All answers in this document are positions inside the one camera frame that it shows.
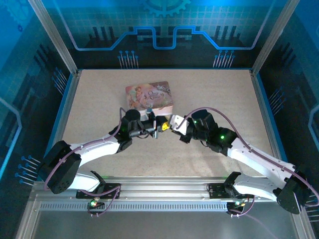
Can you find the yellow padlock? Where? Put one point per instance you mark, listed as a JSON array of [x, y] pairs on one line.
[[164, 127]]

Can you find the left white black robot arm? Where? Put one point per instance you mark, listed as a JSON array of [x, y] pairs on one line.
[[94, 147]]

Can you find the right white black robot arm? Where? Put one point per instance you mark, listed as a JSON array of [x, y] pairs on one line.
[[259, 159]]

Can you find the illustrated pink tin box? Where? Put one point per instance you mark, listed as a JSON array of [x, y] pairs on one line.
[[149, 95]]

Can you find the aluminium mounting rail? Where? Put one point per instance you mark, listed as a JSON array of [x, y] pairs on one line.
[[162, 191]]

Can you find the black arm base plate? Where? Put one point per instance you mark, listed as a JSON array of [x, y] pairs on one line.
[[109, 190], [216, 190]]

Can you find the aluminium side rail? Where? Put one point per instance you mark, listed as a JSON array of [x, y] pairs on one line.
[[265, 112], [67, 112]]

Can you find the aluminium frame post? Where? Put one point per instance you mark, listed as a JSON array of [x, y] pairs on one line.
[[53, 37], [272, 37]]

